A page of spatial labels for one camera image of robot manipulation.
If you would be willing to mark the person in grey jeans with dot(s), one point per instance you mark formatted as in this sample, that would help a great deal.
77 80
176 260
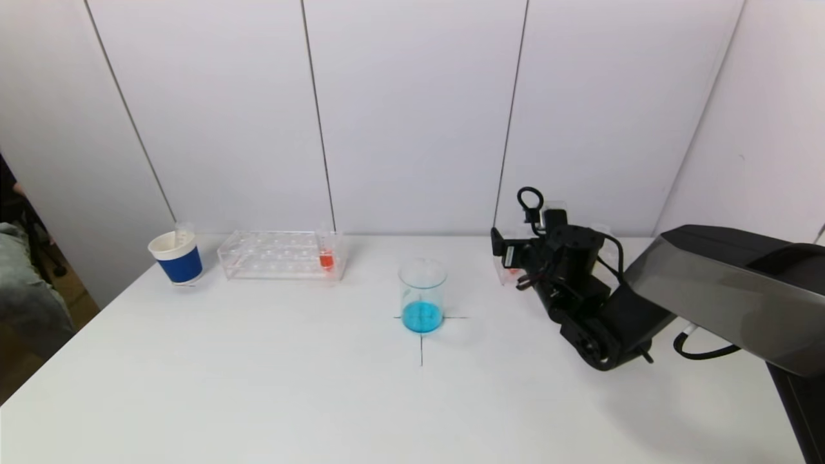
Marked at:
32 290

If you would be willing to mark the clear glass beaker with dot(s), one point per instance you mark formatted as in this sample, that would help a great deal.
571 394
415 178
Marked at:
422 316

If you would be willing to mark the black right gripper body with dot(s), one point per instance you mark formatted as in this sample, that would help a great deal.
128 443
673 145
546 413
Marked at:
508 256

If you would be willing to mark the grey and black right robot arm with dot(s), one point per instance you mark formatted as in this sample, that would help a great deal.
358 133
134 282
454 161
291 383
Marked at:
722 290

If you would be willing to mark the test tube with blue pigment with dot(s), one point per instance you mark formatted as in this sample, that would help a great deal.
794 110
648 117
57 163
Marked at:
184 231

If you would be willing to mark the test tube with red pigment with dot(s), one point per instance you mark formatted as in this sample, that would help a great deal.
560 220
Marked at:
327 260
514 272

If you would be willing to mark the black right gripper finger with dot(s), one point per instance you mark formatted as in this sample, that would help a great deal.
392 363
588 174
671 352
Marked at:
525 254
497 243

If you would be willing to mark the white paper cup blue sleeve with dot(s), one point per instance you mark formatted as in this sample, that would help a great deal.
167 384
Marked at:
182 267

